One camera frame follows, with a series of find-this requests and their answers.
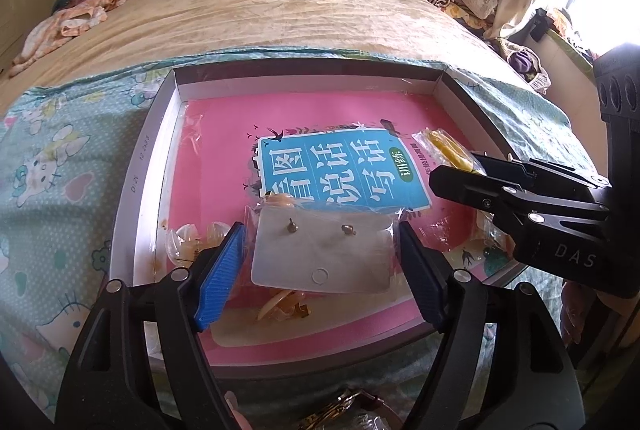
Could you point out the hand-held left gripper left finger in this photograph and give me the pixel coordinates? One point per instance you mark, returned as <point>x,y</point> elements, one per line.
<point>220,280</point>

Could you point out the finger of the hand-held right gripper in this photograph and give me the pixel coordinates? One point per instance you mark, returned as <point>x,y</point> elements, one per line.
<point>470,187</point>
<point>520,170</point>

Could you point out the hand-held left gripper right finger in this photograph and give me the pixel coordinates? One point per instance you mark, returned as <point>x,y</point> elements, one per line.
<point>425,280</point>

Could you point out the clear hair clip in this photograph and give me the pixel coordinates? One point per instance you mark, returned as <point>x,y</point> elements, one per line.
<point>187,237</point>

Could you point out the beige spiral hair clip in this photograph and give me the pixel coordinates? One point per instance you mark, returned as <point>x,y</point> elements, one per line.
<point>280,305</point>

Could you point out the clear bag with earring card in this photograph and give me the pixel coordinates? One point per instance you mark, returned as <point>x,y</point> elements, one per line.
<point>320,255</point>

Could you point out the shallow grey cardboard box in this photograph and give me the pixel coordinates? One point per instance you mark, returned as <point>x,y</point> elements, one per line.
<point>145,160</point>

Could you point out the person's right hand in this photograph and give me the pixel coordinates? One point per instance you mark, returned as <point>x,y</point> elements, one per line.
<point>575,310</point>

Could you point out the basket with clothes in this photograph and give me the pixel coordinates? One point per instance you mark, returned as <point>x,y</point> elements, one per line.
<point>525,65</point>

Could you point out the pink book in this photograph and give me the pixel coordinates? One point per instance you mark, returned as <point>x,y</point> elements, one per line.
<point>225,150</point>

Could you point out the black device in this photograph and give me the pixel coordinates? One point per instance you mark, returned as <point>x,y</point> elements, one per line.
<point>537,23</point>

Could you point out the cartoon printed blanket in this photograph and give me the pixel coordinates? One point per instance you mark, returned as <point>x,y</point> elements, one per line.
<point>50,210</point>

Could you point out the beige bedsheet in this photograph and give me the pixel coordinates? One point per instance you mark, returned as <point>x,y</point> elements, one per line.
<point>250,10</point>

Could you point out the pink and cream clothing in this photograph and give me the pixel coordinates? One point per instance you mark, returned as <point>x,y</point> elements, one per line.
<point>70,23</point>

